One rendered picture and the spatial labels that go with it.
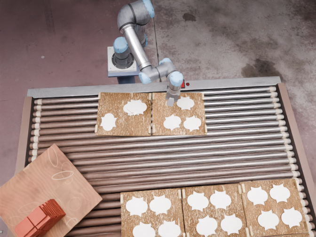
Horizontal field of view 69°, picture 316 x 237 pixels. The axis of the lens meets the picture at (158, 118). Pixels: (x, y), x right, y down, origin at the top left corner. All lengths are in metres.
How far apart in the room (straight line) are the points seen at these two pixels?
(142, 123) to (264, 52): 2.30
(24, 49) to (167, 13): 1.99
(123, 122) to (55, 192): 0.65
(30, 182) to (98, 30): 2.32
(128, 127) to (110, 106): 0.21
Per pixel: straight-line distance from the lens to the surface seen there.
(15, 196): 1.76
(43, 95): 2.02
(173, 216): 1.67
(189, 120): 1.77
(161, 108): 1.79
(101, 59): 3.18
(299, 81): 3.58
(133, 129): 1.73
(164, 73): 1.39
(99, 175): 1.71
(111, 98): 1.84
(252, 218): 1.81
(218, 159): 1.78
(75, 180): 1.62
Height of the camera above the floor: 2.59
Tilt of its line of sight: 70 degrees down
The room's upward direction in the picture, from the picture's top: 8 degrees clockwise
